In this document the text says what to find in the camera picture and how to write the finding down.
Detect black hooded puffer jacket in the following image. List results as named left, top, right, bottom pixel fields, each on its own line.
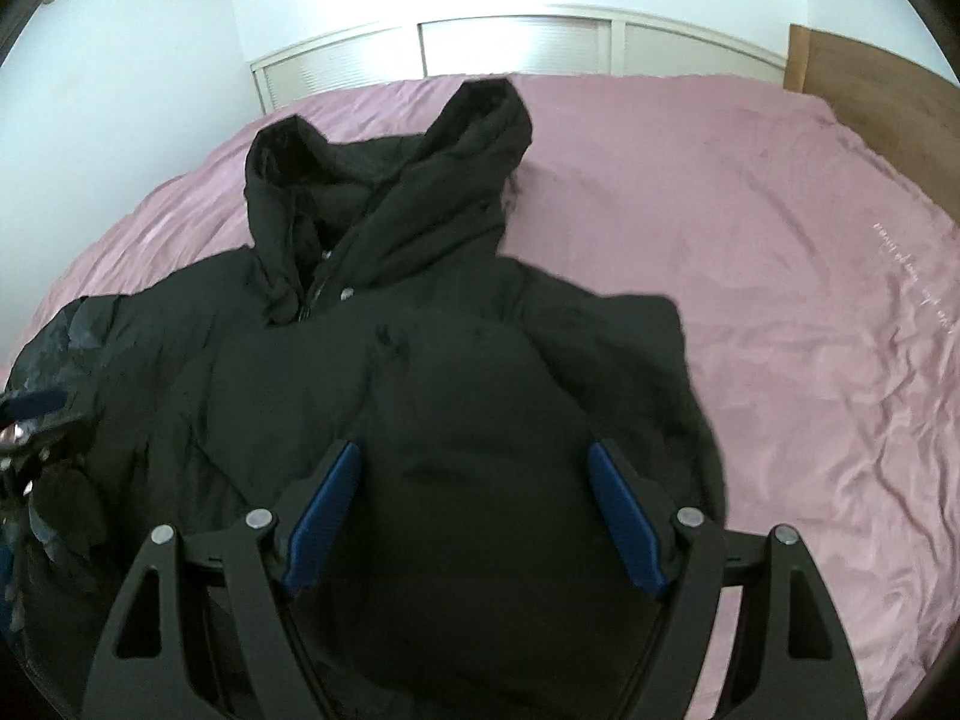
left=8, top=80, right=726, bottom=718

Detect pink bed sheet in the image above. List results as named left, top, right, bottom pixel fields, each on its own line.
left=2, top=76, right=958, bottom=718

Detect wooden headboard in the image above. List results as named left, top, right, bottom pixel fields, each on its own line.
left=782, top=25, right=960, bottom=218

